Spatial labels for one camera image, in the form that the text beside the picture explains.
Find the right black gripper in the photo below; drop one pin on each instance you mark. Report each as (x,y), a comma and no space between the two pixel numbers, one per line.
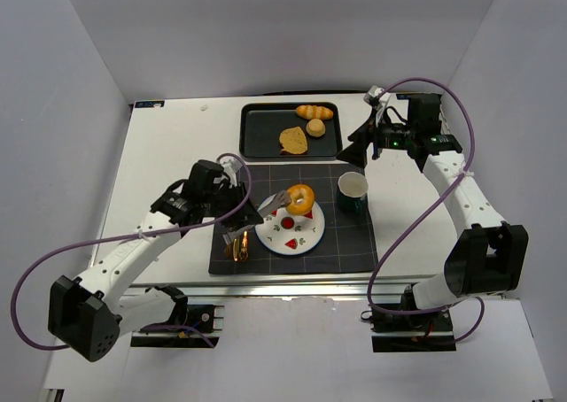
(372,137)

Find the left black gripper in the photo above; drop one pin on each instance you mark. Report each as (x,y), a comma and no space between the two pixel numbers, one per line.
(233,200)

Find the golden bagel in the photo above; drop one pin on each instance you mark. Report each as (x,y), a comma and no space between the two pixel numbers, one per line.
(302,199)

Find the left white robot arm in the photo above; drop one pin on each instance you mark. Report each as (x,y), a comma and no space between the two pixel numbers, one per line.
(90,312)

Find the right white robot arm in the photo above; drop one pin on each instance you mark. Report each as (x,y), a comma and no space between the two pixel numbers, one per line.
(488,256)

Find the long glazed bread roll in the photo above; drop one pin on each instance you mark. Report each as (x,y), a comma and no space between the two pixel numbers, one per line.
(314,112)

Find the brown bread slice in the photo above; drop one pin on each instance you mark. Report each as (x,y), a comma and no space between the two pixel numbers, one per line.
(293,141)

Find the gold knife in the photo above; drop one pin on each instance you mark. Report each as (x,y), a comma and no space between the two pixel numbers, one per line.
(236,248)

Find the white watermelon pattern plate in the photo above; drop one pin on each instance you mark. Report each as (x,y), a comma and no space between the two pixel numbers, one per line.
(291,235)

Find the gold spoon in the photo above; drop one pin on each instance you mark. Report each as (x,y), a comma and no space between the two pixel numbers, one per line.
(244,253)

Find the gold fork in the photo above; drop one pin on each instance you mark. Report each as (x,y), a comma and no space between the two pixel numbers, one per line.
(229,250)

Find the dark green mug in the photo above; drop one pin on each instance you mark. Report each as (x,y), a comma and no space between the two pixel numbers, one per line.
(352,191)

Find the small round bun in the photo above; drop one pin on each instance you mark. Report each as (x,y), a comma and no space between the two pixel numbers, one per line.
(316,128)

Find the black baking tray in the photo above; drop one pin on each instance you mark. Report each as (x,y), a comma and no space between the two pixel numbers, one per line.
(264,126)

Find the dark checked placemat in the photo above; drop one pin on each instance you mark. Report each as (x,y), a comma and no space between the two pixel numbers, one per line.
(348,244)

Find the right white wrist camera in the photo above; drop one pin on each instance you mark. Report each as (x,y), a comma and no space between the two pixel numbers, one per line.
(378,99)

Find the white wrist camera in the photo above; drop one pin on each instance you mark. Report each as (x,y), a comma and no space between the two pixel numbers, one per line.
(378,99)
(231,166)

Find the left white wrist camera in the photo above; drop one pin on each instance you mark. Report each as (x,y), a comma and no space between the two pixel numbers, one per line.
(231,166)

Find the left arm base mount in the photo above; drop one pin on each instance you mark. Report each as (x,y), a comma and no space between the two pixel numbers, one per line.
(190,320)

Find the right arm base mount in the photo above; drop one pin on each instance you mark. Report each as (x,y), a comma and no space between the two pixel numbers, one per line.
(425,332)

